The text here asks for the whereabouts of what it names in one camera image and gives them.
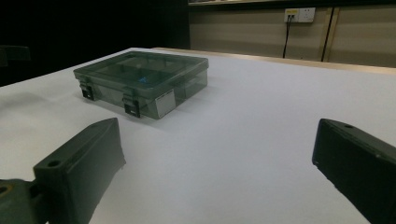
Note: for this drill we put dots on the white wall socket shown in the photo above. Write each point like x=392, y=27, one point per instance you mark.
x=303, y=15

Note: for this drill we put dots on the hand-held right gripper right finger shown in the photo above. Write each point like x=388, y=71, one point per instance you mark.
x=361, y=165

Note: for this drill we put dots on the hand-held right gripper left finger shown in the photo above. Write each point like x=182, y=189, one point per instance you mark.
x=77, y=161

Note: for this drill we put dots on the white table cover sheet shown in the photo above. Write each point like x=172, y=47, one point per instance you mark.
x=233, y=140

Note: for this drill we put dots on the translucent grey compartment storage box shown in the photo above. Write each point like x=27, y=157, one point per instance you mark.
x=140, y=81

